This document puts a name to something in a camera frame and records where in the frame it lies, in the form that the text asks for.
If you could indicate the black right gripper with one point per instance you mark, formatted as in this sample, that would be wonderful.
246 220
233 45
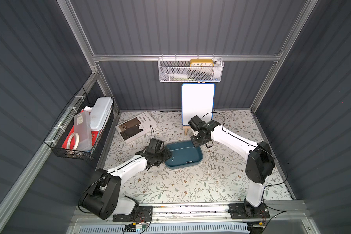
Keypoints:
200 138

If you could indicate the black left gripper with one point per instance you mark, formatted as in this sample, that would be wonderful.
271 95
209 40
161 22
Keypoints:
163 155

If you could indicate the teal plastic tray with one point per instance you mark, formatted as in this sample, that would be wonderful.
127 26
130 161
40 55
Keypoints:
182 152

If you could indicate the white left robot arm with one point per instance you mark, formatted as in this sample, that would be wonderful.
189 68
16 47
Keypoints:
102 197

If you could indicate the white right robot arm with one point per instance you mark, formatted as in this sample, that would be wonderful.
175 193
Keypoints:
259 160

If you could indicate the translucent plastic box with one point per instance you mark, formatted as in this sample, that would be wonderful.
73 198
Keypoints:
82 127

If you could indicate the small wooden easel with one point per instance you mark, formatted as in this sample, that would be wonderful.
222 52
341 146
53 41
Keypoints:
187 129

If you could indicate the interior design trends magazine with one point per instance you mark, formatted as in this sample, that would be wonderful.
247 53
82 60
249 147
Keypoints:
136 127

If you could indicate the blue framed whiteboard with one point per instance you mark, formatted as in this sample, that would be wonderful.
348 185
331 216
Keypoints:
197 99

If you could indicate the white plastic case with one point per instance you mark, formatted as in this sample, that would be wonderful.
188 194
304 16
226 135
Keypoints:
100 113

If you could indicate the yellow clock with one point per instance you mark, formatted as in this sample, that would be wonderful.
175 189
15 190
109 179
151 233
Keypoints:
201 62

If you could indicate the white tape roll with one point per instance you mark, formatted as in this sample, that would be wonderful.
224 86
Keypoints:
73 141

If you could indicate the white mesh wall basket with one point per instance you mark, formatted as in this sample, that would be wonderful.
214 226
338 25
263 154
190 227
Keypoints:
180 71

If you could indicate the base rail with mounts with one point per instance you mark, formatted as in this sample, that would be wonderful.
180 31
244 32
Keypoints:
218 211

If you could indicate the aluminium frame rail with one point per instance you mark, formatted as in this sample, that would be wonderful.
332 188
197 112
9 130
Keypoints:
175 57

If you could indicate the black wire wall basket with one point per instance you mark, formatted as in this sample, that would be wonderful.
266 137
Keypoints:
62 130

